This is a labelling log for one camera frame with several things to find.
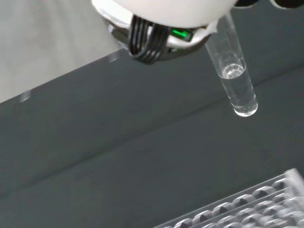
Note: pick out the clear plastic test tube rack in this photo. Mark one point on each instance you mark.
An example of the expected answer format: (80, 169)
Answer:
(249, 209)

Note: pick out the black bench cloth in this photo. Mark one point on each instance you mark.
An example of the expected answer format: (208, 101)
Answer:
(118, 142)

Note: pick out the clear tape strip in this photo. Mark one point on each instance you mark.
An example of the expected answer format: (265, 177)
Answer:
(25, 96)
(114, 57)

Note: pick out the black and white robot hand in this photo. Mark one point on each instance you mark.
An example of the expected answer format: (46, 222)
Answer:
(166, 12)

